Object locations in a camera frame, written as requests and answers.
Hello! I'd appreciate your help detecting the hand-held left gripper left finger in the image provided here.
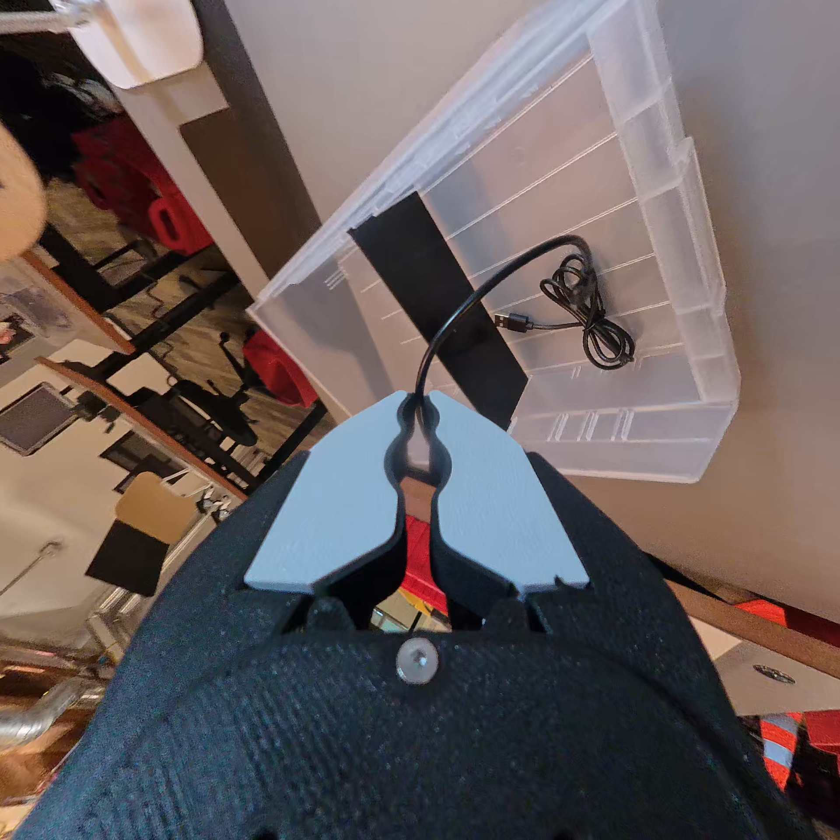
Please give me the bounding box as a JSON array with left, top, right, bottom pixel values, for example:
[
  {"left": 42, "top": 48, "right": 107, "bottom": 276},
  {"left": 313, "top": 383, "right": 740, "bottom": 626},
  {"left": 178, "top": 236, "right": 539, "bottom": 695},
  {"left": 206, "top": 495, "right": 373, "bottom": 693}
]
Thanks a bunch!
[{"left": 243, "top": 390, "right": 413, "bottom": 621}]

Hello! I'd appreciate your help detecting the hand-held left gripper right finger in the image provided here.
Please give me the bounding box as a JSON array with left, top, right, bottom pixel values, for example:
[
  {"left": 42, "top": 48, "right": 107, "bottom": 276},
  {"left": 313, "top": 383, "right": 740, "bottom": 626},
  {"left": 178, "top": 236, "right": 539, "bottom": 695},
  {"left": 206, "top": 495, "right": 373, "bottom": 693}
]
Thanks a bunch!
[{"left": 427, "top": 390, "right": 592, "bottom": 624}]

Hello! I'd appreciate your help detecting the black USB cable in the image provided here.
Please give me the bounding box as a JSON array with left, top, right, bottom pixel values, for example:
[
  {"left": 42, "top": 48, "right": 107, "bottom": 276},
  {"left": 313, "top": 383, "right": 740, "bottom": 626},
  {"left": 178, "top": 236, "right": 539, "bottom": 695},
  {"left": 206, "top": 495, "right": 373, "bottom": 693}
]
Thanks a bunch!
[{"left": 402, "top": 234, "right": 636, "bottom": 476}]

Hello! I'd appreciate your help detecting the clear plastic bin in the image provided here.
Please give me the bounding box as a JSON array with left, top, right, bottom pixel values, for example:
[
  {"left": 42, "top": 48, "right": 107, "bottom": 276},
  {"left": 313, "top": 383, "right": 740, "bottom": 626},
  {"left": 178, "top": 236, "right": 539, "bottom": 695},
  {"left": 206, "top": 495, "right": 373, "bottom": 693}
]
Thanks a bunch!
[{"left": 248, "top": 0, "right": 744, "bottom": 485}]

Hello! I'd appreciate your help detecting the red ribbed plastic bin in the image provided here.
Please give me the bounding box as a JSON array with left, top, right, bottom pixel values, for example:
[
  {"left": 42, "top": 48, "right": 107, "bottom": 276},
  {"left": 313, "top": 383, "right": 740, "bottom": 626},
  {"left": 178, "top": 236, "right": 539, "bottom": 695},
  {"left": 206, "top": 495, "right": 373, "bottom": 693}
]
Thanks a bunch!
[{"left": 399, "top": 514, "right": 452, "bottom": 599}]

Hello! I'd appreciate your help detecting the black office chair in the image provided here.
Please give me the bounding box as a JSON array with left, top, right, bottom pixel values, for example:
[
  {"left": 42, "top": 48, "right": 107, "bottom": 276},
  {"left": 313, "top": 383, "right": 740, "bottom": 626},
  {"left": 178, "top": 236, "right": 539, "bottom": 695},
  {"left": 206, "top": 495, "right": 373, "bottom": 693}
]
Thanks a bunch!
[{"left": 167, "top": 331, "right": 260, "bottom": 454}]

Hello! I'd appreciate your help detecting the tan flat panel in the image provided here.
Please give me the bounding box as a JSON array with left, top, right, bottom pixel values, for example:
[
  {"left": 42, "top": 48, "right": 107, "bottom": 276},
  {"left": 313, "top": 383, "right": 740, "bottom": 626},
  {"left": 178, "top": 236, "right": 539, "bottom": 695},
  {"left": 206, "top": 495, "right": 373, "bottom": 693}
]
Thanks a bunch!
[{"left": 115, "top": 472, "right": 201, "bottom": 546}]

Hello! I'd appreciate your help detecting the black divider panel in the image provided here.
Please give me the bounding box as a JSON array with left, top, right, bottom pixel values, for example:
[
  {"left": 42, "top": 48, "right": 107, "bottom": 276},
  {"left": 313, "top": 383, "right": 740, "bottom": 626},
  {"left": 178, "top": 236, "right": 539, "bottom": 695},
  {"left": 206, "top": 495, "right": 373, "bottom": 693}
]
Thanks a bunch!
[{"left": 346, "top": 192, "right": 529, "bottom": 433}]

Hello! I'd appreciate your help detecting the wooden sign board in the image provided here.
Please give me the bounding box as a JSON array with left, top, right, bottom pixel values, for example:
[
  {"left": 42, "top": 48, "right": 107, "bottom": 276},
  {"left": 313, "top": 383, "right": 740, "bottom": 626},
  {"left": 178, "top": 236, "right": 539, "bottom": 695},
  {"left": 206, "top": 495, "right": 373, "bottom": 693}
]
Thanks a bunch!
[{"left": 0, "top": 121, "right": 48, "bottom": 263}]

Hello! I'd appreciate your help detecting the red tote with handle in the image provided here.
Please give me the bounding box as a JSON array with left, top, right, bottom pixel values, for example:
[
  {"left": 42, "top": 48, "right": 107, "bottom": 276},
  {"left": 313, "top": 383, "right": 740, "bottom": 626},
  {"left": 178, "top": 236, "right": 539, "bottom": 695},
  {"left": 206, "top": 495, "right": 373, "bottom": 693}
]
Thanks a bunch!
[
  {"left": 71, "top": 115, "right": 215, "bottom": 258},
  {"left": 241, "top": 327, "right": 321, "bottom": 409}
]

